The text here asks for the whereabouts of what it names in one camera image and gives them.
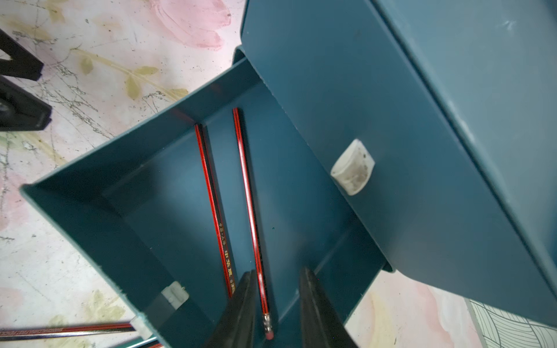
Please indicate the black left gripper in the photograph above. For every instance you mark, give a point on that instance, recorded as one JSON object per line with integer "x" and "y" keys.
{"x": 21, "y": 110}

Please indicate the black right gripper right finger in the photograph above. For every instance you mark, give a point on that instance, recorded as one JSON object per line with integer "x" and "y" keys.
{"x": 319, "y": 322}

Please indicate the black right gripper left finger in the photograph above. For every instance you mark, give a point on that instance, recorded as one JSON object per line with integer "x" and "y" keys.
{"x": 236, "y": 327}

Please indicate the teal drawer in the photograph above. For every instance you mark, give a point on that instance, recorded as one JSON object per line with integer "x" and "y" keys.
{"x": 137, "y": 208}
{"x": 341, "y": 74}

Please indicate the teal drawer cabinet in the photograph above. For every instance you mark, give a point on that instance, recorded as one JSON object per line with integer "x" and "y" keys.
{"x": 492, "y": 65}

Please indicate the green striped pencil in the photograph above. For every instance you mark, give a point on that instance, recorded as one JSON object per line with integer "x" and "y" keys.
{"x": 141, "y": 343}

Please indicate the red black pencil beside green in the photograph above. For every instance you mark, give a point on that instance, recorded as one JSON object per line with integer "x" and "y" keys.
{"x": 65, "y": 332}

